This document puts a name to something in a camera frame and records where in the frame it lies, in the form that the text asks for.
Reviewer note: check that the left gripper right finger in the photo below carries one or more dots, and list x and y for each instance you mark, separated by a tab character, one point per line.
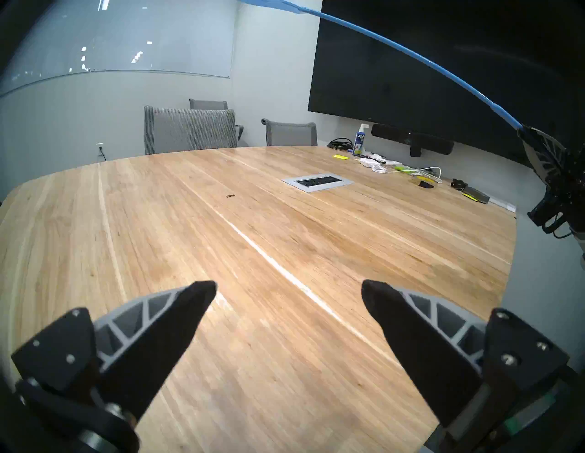
425	351

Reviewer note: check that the silver table power outlet box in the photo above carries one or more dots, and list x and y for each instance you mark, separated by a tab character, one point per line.
318	181

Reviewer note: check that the black yellow tape roll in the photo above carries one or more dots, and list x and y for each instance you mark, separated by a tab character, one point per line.
426	184

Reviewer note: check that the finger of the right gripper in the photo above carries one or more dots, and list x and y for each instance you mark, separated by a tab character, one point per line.
555	150
539	162

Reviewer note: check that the white crumpled cloth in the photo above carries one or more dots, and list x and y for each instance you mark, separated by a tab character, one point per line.
391	162

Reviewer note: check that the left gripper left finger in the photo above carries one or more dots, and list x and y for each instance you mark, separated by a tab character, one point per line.
151	347

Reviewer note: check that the small yellow folded note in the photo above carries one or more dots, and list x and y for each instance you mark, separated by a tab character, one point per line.
468	197

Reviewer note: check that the gray swivel chair with armrests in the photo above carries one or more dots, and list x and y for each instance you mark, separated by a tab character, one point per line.
209	104

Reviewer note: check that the whiteboard cleaner spray bottle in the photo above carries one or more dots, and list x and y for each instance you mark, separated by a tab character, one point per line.
359	144

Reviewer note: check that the low gray mesh office chair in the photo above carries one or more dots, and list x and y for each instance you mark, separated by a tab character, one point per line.
291	134

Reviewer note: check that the wide gray mesh office chair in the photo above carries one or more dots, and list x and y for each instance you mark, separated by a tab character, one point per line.
190	130

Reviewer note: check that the large black wall television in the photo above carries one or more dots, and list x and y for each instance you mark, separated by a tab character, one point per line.
434	59

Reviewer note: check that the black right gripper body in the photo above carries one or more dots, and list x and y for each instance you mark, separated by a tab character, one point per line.
569	196

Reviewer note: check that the white power adapter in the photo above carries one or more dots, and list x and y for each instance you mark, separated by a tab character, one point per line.
368	161

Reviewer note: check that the blue plastic fly swatter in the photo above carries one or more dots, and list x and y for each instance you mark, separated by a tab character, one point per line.
505	114

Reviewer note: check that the large glass wall whiteboard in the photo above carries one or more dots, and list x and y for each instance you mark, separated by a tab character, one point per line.
137	36

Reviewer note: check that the black video sound bar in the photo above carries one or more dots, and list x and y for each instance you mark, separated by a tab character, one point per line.
396	133

